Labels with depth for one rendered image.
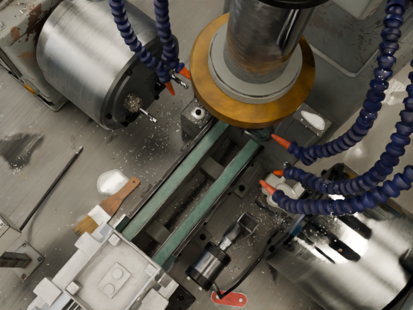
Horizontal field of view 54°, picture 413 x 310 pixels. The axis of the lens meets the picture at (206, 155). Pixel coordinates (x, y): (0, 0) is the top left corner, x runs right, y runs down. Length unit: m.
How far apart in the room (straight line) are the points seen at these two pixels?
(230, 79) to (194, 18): 0.73
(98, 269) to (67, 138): 0.51
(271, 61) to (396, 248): 0.41
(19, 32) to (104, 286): 0.51
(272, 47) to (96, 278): 0.47
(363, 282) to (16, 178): 0.85
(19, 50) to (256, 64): 0.56
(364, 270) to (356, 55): 0.37
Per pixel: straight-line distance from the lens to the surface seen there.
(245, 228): 0.61
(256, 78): 0.54
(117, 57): 0.80
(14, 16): 0.90
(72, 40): 0.84
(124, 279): 0.70
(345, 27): 0.74
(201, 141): 0.98
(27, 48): 0.94
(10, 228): 0.85
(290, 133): 0.84
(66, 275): 0.78
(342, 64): 0.81
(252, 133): 0.94
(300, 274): 0.78
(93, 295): 0.72
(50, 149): 1.15
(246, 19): 0.45
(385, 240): 0.76
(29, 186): 1.14
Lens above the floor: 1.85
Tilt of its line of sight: 74 degrees down
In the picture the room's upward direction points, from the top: 10 degrees clockwise
